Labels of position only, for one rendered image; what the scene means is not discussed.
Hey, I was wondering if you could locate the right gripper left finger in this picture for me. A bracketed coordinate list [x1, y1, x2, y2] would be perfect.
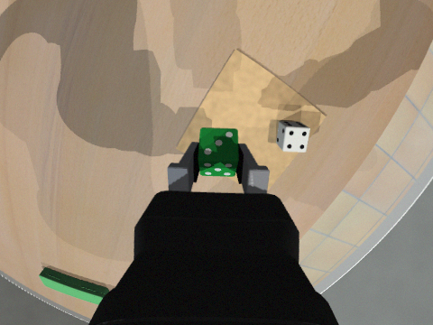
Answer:
[167, 142, 199, 191]

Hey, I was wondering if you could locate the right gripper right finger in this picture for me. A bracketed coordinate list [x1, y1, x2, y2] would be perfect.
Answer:
[236, 144, 270, 193]

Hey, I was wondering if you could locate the green rounded box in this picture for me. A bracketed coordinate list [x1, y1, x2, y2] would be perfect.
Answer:
[39, 267, 109, 305]

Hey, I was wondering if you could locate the tan mat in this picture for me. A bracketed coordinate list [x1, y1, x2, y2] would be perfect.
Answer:
[176, 50, 326, 189]

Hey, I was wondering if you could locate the green die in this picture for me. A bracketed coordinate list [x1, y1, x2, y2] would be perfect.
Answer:
[198, 127, 239, 177]

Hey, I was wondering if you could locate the white die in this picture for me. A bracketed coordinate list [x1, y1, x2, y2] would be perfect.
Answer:
[276, 121, 310, 153]

